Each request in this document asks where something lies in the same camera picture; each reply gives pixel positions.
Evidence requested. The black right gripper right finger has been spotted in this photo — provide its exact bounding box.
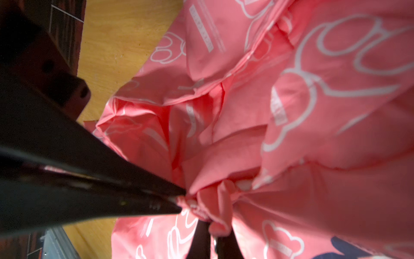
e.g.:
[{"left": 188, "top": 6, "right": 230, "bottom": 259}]
[{"left": 214, "top": 229, "right": 244, "bottom": 259}]

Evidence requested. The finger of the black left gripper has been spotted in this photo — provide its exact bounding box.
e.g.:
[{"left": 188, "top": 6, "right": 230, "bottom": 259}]
[
  {"left": 1, "top": 69, "right": 185, "bottom": 196},
  {"left": 1, "top": 155, "right": 182, "bottom": 236}
]

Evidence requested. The pink printed jacket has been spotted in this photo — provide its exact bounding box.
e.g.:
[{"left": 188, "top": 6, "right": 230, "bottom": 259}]
[{"left": 87, "top": 1, "right": 414, "bottom": 259}]

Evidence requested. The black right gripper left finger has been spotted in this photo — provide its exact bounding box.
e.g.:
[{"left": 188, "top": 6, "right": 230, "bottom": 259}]
[{"left": 186, "top": 220, "right": 211, "bottom": 259}]

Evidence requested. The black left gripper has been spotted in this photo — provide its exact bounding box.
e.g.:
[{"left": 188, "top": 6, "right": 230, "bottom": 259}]
[{"left": 1, "top": 1, "right": 91, "bottom": 120}]

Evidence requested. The aluminium front rail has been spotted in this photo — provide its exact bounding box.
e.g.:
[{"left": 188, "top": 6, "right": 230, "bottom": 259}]
[{"left": 26, "top": 227, "right": 80, "bottom": 259}]

